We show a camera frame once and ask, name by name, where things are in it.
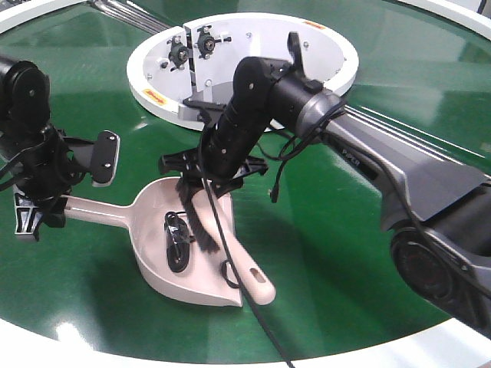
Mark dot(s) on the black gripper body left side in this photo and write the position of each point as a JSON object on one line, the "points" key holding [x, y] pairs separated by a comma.
{"points": [[45, 168]]}

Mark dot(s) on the black bearing mount left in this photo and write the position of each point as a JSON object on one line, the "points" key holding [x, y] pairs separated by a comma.
{"points": [[179, 53]]}

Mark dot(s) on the orange warning sticker front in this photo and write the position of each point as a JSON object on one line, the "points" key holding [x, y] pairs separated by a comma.
{"points": [[156, 97]]}

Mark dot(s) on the pink hand brush black bristles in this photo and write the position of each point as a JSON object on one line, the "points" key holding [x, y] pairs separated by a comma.
{"points": [[234, 249]]}

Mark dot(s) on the black bearing mount right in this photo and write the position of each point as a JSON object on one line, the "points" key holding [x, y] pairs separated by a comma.
{"points": [[206, 42]]}

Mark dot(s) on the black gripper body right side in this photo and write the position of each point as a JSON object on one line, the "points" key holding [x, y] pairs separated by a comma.
{"points": [[225, 149]]}

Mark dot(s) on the pink plastic dustpan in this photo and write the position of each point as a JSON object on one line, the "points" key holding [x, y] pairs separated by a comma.
{"points": [[201, 282]]}

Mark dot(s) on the black bearing mount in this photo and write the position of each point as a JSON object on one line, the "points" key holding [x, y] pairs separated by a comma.
{"points": [[206, 42], [179, 53]]}

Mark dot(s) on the left gripper black padded finger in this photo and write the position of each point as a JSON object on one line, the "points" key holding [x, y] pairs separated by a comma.
{"points": [[104, 158]]}

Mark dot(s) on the left gripper black grey finger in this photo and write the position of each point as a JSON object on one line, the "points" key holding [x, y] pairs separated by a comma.
{"points": [[28, 217]]}

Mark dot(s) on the grey camera on right-side gripper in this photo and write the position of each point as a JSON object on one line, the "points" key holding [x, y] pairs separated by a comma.
{"points": [[200, 111]]}

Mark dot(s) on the steel rollers top-left strip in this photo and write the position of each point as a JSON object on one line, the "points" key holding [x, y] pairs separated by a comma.
{"points": [[131, 14]]}

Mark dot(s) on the black right gripper finger brush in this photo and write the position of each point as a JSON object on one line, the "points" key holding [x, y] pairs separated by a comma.
{"points": [[188, 187], [220, 189]]}

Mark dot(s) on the white central ring housing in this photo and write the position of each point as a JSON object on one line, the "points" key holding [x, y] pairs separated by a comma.
{"points": [[327, 57]]}

